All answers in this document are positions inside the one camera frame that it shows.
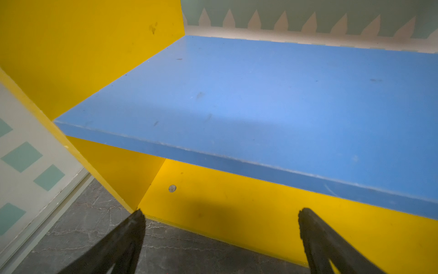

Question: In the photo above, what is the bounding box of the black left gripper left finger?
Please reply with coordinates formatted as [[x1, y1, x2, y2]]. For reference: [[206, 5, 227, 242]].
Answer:
[[60, 210, 146, 274]]

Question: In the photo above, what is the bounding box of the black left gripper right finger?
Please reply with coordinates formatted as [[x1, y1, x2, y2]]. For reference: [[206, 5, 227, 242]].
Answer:
[[298, 208, 383, 274]]

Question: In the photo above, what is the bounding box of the yellow rack with coloured shelves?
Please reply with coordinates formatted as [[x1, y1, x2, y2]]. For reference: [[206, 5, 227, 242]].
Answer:
[[1, 1, 438, 274]]

